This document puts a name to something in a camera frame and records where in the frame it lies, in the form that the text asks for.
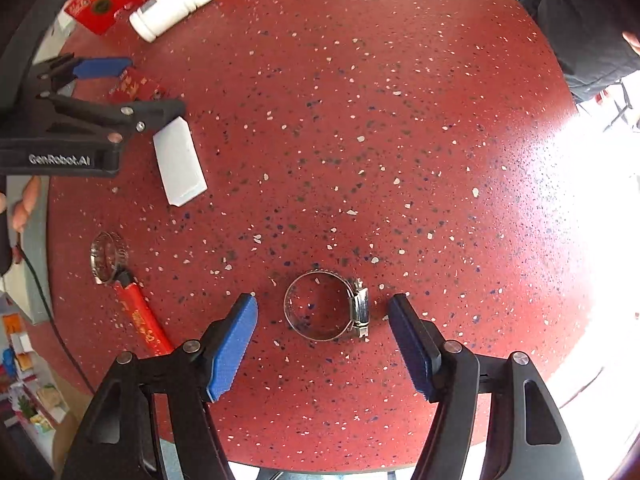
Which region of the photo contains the black cable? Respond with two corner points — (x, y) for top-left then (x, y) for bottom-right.
(14, 238), (97, 396)

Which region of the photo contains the white bottle grey label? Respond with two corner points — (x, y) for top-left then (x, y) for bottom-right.
(129, 0), (213, 42)

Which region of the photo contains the red card box black end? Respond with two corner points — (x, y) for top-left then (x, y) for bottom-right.
(107, 66), (167, 104)

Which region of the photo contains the white rectangular block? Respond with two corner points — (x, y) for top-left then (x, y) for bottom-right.
(153, 117), (207, 207)

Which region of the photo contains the red lighter gold text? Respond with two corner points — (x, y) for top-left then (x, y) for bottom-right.
(114, 282), (175, 356)

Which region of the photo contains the metal hose clamp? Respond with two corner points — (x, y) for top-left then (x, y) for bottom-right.
(283, 269), (370, 342)
(90, 231), (132, 288)

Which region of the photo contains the white tray grey rim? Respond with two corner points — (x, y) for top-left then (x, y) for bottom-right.
(1, 18), (74, 325)

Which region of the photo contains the operator left hand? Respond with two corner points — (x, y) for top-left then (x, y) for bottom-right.
(0, 176), (41, 233)

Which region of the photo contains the bystander dark jacket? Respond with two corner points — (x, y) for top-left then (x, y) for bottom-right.
(520, 0), (639, 103)

